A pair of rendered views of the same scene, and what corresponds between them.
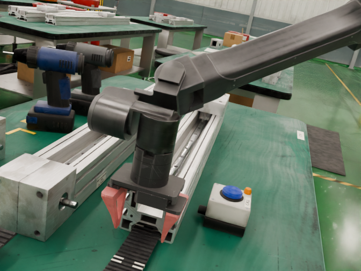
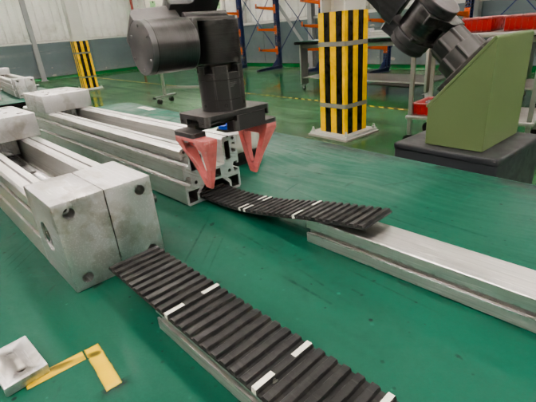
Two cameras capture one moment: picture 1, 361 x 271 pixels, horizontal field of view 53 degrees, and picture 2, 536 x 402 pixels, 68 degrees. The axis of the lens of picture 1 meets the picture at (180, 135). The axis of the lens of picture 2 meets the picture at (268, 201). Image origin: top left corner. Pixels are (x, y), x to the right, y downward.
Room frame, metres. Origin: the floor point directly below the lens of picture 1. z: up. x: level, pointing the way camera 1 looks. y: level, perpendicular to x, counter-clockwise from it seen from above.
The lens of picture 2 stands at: (0.13, 0.41, 1.01)
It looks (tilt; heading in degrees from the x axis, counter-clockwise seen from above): 23 degrees down; 309
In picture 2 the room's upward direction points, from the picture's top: 5 degrees counter-clockwise
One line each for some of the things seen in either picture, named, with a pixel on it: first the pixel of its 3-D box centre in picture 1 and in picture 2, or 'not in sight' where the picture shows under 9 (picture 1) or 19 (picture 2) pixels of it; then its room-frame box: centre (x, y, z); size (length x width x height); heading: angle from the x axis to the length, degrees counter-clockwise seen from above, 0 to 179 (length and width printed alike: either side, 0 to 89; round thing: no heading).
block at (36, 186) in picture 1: (41, 197); (108, 216); (0.52, 0.21, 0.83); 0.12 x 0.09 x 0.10; 81
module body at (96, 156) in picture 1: (127, 125); (4, 158); (0.96, 0.15, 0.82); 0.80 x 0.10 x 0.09; 171
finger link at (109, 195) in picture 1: (128, 204); (214, 151); (0.50, 0.06, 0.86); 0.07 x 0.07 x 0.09; 80
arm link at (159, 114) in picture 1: (153, 128); (212, 42); (0.49, 0.04, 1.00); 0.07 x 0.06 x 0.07; 78
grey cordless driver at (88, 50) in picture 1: (78, 78); not in sight; (1.12, 0.35, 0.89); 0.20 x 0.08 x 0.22; 95
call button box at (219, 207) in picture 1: (223, 206); (227, 145); (0.64, -0.11, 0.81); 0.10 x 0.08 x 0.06; 81
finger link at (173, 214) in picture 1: (159, 213); (243, 142); (0.49, 0.01, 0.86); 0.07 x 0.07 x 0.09; 80
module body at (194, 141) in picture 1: (192, 142); (103, 135); (0.93, -0.04, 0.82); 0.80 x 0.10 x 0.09; 171
